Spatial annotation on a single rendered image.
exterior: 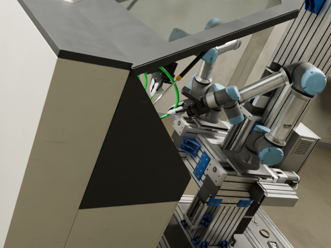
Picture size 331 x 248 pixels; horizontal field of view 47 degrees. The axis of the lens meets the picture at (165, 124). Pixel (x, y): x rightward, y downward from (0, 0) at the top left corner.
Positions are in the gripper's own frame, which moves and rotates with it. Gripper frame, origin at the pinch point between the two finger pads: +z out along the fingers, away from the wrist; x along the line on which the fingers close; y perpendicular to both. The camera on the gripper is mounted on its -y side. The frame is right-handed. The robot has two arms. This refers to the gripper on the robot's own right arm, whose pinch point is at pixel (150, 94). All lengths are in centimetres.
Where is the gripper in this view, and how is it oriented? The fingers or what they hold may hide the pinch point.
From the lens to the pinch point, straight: 196.2
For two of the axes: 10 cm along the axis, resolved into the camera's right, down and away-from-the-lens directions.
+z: -3.7, 8.4, 3.9
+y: 7.9, 0.6, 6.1
